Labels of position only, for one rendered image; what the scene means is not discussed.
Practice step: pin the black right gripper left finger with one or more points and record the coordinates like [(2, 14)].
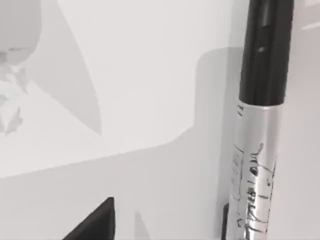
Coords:
[(100, 222)]

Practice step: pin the silver and black marker pen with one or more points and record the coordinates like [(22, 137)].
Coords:
[(260, 140)]

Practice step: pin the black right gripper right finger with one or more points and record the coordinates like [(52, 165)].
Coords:
[(225, 222)]

